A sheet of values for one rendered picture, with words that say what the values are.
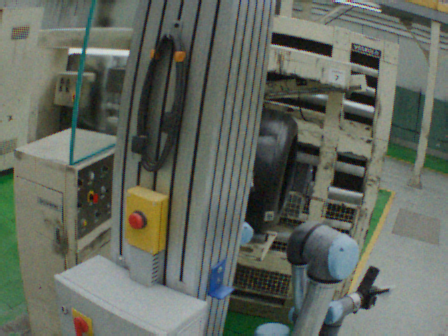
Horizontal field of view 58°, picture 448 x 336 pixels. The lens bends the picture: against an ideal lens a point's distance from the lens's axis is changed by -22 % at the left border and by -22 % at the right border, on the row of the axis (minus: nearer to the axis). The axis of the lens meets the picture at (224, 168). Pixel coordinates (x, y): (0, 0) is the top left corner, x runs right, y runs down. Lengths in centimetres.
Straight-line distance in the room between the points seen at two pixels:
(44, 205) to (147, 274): 96
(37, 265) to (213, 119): 142
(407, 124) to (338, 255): 1013
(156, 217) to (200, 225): 9
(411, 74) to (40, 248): 1013
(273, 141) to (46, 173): 101
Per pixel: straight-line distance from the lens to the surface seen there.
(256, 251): 239
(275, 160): 217
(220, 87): 101
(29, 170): 205
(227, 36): 100
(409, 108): 1128
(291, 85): 268
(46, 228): 207
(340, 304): 154
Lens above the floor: 184
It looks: 16 degrees down
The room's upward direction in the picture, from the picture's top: 8 degrees clockwise
